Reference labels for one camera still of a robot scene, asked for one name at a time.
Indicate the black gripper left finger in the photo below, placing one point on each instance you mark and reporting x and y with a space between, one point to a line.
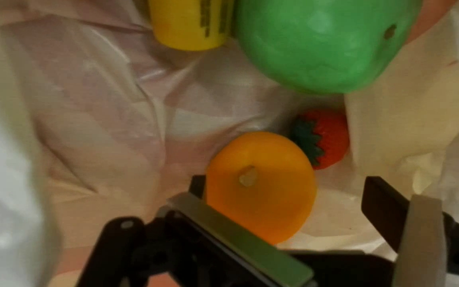
229 242

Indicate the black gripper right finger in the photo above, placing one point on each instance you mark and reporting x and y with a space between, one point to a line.
425 240

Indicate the orange fruit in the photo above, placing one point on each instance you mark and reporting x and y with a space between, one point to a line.
263 186

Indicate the white orange plastic bag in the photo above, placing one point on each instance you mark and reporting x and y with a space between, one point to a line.
107 117

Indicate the green apple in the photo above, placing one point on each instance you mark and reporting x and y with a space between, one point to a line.
325 38

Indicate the red toy strawberry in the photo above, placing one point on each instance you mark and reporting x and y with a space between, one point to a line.
325 138

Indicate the yellow cup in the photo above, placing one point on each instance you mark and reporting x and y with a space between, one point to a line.
186 25

